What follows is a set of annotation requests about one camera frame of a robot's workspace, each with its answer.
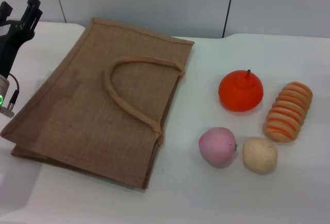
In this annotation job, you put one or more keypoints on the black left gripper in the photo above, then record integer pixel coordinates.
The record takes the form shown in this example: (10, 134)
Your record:
(10, 43)

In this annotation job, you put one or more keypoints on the striped toy bread loaf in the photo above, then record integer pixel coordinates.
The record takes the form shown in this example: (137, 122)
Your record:
(288, 113)

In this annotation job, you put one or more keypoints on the pink toy peach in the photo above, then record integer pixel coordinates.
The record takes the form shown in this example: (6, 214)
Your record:
(216, 148)

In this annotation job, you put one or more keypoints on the beige toy potato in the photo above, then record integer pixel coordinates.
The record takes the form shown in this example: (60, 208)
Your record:
(259, 155)

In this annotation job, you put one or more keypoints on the brown jute handbag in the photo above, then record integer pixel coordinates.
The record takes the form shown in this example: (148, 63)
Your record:
(98, 100)

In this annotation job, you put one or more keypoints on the orange toy persimmon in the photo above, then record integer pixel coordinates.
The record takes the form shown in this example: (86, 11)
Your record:
(239, 92)

